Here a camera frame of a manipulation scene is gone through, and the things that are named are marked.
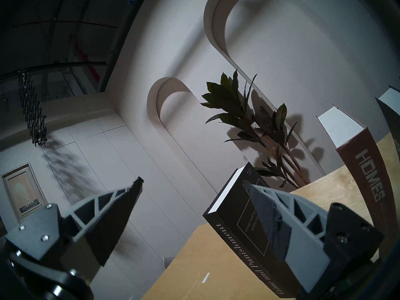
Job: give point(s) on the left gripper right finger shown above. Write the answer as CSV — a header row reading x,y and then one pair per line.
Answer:
x,y
290,227

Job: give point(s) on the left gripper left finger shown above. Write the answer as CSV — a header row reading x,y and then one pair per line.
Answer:
x,y
109,221

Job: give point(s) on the black Crime and Punishment book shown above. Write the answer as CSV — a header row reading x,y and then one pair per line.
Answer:
x,y
234,218

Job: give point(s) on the brown Homes book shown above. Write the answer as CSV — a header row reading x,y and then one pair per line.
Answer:
x,y
368,165

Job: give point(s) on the black hanging scissor fixture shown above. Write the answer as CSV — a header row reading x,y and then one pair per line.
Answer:
x,y
31,108

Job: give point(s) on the tall green leafy plant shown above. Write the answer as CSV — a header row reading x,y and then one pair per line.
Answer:
x,y
231,96

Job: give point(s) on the black Century book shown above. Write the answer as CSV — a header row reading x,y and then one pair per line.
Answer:
x,y
392,115

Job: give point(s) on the framed wall picture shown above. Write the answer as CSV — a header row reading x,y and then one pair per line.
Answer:
x,y
23,193

